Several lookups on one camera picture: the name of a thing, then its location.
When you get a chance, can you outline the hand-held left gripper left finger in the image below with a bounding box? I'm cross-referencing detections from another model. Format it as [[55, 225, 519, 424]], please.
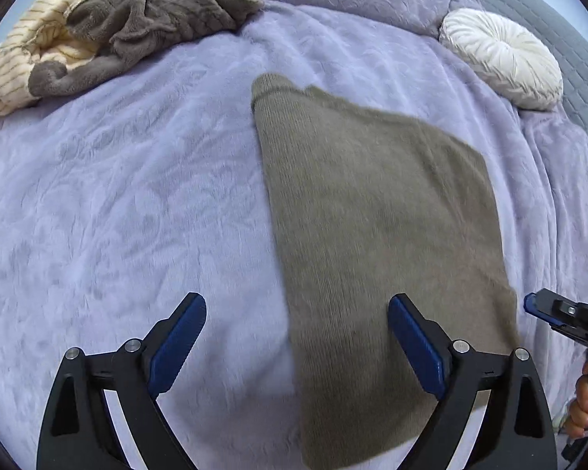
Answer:
[[36, 292, 207, 470]]

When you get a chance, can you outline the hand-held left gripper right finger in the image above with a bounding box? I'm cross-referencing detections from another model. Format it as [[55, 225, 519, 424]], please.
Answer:
[[388, 294, 558, 470]]

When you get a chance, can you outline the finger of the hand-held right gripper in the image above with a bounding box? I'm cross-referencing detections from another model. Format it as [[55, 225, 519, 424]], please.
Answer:
[[523, 290, 588, 328], [548, 320, 588, 351]]

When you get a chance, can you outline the olive brown knit sweater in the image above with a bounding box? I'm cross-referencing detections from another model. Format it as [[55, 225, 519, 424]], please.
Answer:
[[251, 73, 523, 470]]

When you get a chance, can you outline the person's right hand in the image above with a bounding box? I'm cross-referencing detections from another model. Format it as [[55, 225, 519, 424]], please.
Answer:
[[566, 357, 588, 440]]

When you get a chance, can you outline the purple plush blanket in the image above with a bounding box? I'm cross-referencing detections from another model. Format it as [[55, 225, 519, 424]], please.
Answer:
[[0, 0, 588, 470]]

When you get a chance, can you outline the grey quilted headboard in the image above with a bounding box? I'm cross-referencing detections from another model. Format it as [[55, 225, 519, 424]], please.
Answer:
[[480, 0, 588, 157]]

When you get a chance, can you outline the white round pleated cushion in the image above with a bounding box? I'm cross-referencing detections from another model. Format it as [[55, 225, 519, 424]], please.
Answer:
[[438, 8, 564, 111]]

